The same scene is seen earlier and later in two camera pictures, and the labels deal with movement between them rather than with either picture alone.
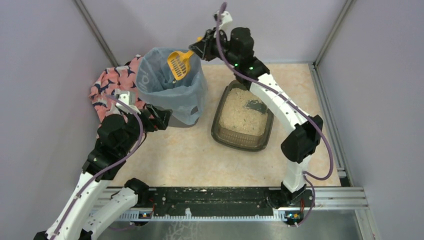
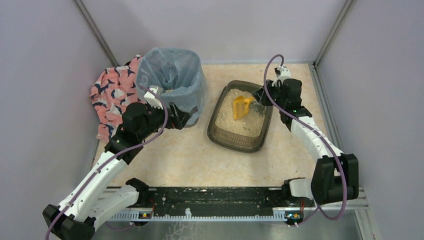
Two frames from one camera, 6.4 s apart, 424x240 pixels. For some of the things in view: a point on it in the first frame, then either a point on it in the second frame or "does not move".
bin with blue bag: [186, 99] does not move
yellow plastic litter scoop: [178, 63] to [241, 106]
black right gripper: [205, 46] to [269, 88]
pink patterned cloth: [112, 79] does not move
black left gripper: [154, 117] to [174, 115]
